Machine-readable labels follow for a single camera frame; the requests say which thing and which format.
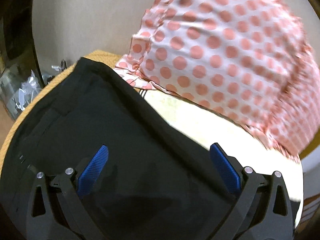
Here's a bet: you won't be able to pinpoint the pink polka dot pillow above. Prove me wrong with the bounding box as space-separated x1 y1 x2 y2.
115 0 319 160

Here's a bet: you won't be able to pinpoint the cream patterned bed sheet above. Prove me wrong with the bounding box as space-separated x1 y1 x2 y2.
0 49 304 230

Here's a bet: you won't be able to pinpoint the black pants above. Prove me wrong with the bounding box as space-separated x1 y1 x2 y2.
1 58 241 239

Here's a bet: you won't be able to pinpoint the clutter on floor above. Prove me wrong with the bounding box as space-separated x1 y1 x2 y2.
1 56 67 120

